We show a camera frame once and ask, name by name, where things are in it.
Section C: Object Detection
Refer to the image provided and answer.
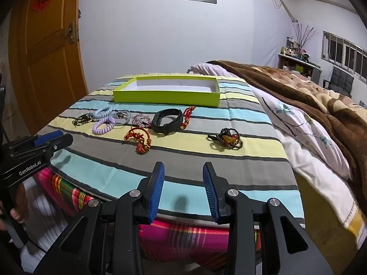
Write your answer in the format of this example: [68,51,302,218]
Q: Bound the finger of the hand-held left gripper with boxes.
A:
[8,130,64,151]
[43,134,74,154]

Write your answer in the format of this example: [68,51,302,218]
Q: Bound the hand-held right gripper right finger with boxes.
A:
[202,162,333,275]

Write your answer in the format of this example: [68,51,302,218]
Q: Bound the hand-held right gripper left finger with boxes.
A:
[42,162,166,275]

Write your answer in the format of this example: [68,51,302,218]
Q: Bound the black beaded hair tie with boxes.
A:
[72,113,94,127]

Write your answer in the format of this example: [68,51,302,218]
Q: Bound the purple spiral hair tie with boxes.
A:
[92,117,116,135]

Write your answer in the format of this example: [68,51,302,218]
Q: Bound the blue spiral hair tie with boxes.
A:
[94,106,114,119]

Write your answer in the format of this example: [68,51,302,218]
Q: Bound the orange knotted cord bracelet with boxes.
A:
[124,127,152,154]

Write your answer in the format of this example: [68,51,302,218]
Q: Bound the dark beaded amber bracelet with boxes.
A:
[218,127,243,150]

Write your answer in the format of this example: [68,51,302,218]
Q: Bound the black smart band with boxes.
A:
[151,108,183,135]

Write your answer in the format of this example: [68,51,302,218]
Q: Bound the grey hair tie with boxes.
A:
[113,109,132,127]

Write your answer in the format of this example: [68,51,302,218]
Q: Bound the pink beaded bracelet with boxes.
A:
[131,114,152,128]

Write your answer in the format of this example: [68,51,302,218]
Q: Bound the red braided cord bracelet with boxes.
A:
[180,106,196,129]

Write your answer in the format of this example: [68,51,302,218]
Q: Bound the lime green cardboard box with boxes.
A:
[113,74,221,108]

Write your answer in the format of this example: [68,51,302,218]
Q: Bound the person's left hand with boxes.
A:
[0,183,30,231]

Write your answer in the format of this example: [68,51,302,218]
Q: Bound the white cloth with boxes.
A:
[23,175,86,272]

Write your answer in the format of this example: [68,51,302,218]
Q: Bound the pink plaid blanket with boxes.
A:
[34,166,261,270]

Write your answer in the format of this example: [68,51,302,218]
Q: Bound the orange wooden door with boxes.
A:
[8,0,89,134]

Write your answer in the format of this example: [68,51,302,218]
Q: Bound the white fabric wardrobe cover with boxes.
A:
[0,14,36,146]

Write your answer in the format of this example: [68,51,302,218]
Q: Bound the metal door latch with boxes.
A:
[67,22,79,44]

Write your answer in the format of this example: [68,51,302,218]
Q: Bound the white floral quilt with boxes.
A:
[249,86,367,250]

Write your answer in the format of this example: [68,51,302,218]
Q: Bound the pale pink pillow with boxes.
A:
[186,63,244,78]

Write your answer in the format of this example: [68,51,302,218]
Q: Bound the brown fleece blanket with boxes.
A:
[206,60,367,215]

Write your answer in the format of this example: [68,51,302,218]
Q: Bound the cluttered wooden desk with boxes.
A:
[278,36,322,78]

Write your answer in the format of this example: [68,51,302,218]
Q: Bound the grey chair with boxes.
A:
[323,66,354,98]

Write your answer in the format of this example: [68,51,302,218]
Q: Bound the pink flower branches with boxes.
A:
[292,23,319,49]

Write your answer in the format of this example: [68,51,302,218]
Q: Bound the barred window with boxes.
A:
[321,30,367,85]

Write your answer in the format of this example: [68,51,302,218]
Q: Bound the white wall pipe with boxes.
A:
[268,0,299,23]

